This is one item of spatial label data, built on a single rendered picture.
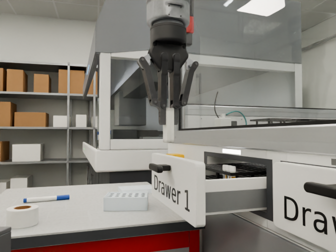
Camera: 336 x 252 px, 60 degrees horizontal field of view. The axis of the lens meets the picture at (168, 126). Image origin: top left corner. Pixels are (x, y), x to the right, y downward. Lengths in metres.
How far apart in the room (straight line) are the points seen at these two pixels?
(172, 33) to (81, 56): 4.39
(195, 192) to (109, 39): 1.09
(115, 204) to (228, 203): 0.40
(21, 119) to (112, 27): 3.18
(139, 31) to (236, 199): 1.12
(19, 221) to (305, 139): 0.63
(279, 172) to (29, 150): 4.06
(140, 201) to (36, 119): 3.70
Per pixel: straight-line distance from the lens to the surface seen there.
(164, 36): 0.59
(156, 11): 0.61
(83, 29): 5.08
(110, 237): 0.74
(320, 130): 0.48
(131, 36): 1.50
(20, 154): 4.43
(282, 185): 0.53
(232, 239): 0.73
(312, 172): 0.48
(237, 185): 0.56
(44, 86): 4.46
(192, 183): 0.51
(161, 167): 0.59
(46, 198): 1.04
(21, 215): 0.78
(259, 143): 0.60
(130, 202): 0.86
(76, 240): 0.74
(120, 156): 1.42
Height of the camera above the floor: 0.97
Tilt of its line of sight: 2 degrees up
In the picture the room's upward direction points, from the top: straight up
